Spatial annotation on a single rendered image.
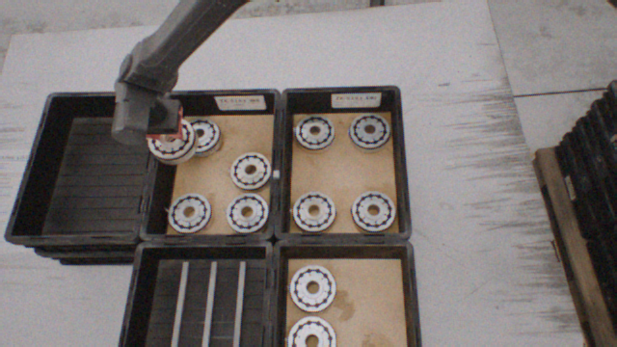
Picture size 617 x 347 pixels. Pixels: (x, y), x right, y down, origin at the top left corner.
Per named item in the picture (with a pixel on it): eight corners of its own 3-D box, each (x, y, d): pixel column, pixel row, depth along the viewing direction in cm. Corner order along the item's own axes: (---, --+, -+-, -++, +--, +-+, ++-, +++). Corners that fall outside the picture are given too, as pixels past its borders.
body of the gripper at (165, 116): (178, 132, 94) (165, 113, 87) (128, 133, 95) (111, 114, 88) (182, 104, 97) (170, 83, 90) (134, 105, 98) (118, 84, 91)
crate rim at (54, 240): (53, 96, 124) (47, 92, 122) (167, 95, 122) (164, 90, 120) (8, 245, 107) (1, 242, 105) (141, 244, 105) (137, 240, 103)
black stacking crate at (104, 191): (73, 117, 133) (49, 93, 122) (178, 116, 131) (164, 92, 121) (35, 255, 116) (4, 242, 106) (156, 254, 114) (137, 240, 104)
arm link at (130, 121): (179, 66, 83) (129, 48, 79) (174, 122, 79) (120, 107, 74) (155, 97, 92) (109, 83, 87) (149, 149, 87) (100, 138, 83)
